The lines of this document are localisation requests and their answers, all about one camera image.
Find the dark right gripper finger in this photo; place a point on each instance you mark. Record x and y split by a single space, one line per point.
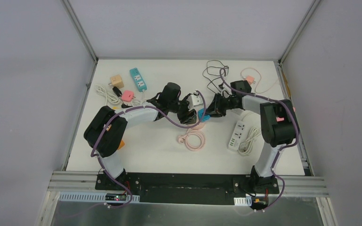
215 102
216 112

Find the teal power strip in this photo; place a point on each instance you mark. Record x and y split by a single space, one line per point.
138 80

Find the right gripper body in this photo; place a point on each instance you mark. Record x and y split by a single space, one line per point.
226 102

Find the beige dragon cube adapter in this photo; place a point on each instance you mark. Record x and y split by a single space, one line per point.
116 81

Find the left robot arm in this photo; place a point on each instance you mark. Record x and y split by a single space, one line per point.
105 132

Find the blue cube socket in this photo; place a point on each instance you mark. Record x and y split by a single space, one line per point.
202 117

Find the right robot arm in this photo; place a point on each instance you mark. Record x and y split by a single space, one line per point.
278 127

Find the white power strip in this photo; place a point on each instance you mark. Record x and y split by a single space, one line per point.
238 135

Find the salmon pink charger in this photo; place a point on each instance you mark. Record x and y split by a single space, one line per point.
250 79

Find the orange power strip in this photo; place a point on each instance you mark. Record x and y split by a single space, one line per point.
121 145

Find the pink cube socket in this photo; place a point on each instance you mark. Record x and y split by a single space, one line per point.
127 96

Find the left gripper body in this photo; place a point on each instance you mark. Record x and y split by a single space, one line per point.
184 110

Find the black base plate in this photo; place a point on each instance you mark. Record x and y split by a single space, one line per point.
204 189

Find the round pink socket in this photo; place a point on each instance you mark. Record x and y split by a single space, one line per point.
198 126

